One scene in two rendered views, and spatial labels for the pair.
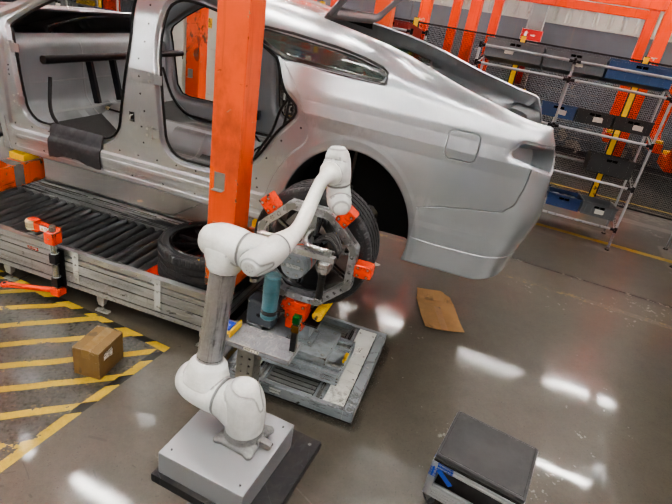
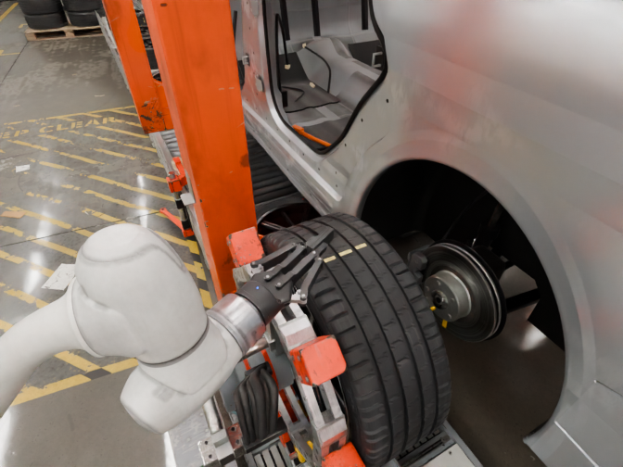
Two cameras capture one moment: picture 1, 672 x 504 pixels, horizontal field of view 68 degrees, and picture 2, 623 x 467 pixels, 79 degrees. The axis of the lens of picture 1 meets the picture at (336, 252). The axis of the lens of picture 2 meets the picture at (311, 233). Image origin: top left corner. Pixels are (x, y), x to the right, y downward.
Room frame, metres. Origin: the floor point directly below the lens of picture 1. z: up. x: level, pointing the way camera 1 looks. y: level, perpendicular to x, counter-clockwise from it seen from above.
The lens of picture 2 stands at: (2.01, -0.31, 1.76)
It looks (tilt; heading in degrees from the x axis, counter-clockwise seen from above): 41 degrees down; 48
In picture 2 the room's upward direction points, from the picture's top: straight up
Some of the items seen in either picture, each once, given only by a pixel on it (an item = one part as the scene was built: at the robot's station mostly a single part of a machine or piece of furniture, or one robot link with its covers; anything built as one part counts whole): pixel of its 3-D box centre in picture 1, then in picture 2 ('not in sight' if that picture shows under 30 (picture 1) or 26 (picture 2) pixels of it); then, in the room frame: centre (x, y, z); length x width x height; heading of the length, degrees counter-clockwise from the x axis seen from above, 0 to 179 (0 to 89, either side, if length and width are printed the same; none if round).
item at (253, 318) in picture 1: (272, 307); not in sight; (2.67, 0.34, 0.26); 0.42 x 0.18 x 0.35; 166
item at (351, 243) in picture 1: (305, 253); (282, 359); (2.32, 0.15, 0.85); 0.54 x 0.07 x 0.54; 76
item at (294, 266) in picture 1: (300, 259); (257, 370); (2.25, 0.17, 0.85); 0.21 x 0.14 x 0.14; 166
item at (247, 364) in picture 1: (247, 373); not in sight; (2.08, 0.35, 0.21); 0.10 x 0.10 x 0.42; 76
